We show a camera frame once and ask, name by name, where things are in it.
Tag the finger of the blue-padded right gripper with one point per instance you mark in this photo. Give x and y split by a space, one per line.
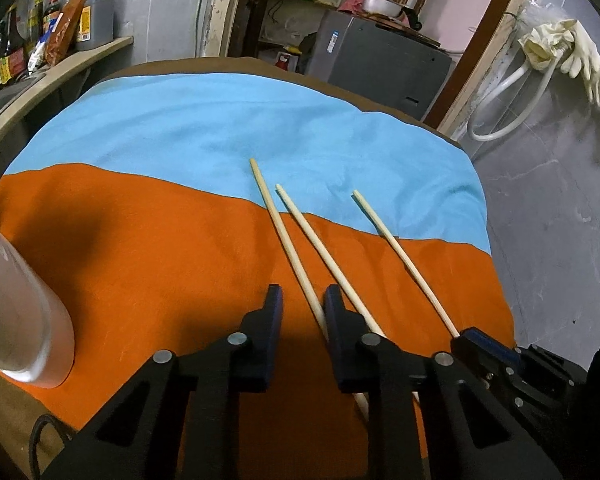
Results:
480 359
490 347

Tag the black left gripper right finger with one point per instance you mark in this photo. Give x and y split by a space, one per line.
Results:
361 360

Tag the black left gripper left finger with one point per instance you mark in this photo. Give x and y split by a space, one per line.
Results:
255 356

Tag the wooden chopstick over knife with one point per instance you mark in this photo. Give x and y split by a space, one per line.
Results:
292 254

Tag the orange cloth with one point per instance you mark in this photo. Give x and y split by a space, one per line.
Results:
144 264

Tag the light blue cloth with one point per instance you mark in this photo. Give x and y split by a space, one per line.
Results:
207 132

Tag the white plastic utensil cup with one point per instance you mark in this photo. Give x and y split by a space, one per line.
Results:
36 332

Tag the grey cabinet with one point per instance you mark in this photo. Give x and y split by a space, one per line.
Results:
381 64

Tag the cream rubber gloves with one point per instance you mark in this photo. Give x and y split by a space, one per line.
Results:
567 45

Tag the metal bowl on cabinet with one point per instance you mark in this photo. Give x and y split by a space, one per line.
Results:
386 8

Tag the large dark sauce jug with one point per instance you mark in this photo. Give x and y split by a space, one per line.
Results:
96 25

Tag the brown snack packet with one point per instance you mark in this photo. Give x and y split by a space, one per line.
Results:
63 32

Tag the dark soy sauce bottle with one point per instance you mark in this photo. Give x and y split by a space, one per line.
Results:
13 52

